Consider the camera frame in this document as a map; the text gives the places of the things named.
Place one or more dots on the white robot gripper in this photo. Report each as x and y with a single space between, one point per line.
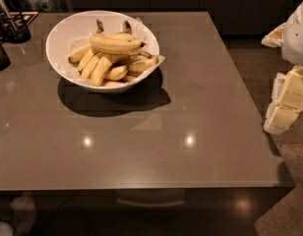
297 36

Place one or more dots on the white paper bowl liner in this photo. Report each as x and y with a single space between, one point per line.
127 60

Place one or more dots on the small yellow banana front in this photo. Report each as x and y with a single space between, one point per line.
116 73

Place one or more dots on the large yellow banana centre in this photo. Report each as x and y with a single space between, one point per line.
101 68

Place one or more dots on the white ceramic bowl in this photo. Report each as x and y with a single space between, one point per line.
77 29

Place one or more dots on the dark round object left edge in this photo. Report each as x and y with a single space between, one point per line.
0 56

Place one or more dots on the black wire utensil holder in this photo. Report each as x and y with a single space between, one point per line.
15 27

